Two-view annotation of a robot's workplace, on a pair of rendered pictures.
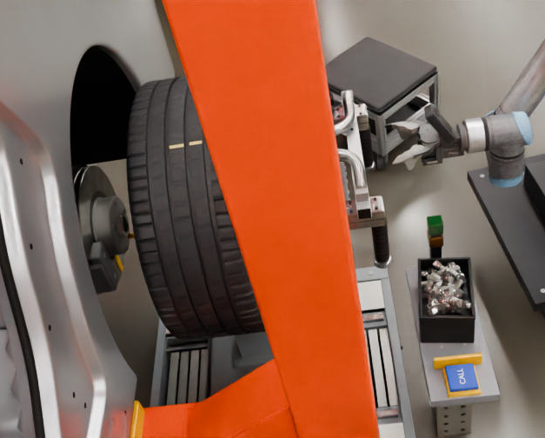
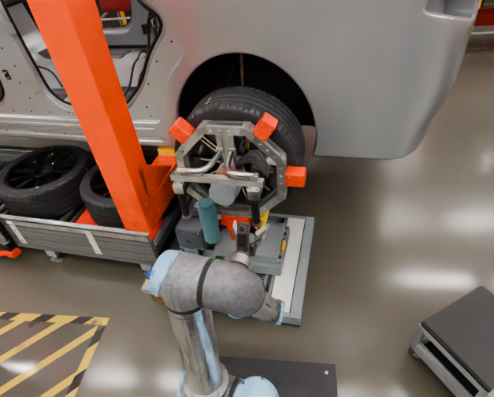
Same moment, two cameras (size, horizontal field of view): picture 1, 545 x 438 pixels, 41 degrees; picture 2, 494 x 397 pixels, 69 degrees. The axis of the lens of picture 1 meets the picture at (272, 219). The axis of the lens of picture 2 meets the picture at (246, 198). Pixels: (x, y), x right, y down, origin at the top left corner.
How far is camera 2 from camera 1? 218 cm
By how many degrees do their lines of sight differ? 68
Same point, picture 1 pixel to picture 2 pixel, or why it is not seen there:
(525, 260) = (235, 365)
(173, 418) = (170, 162)
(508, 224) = (270, 368)
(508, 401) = not seen: hidden behind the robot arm
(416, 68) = (486, 368)
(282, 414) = not seen: hidden behind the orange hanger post
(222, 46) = not seen: outside the picture
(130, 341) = (296, 211)
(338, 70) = (484, 305)
